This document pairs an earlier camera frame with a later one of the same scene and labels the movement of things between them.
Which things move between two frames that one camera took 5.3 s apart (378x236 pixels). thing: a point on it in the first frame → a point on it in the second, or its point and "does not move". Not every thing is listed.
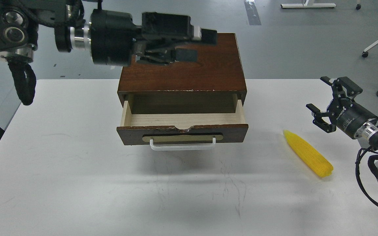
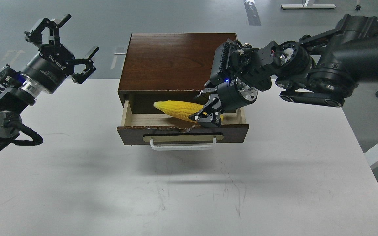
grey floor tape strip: x=253 y=15 does not move
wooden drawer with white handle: x=165 y=132 does not move
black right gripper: x=349 y=115 → x=234 y=94
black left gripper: x=112 y=34 → x=48 y=70
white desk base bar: x=309 y=4 does not move
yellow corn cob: x=315 y=160 → x=180 y=109
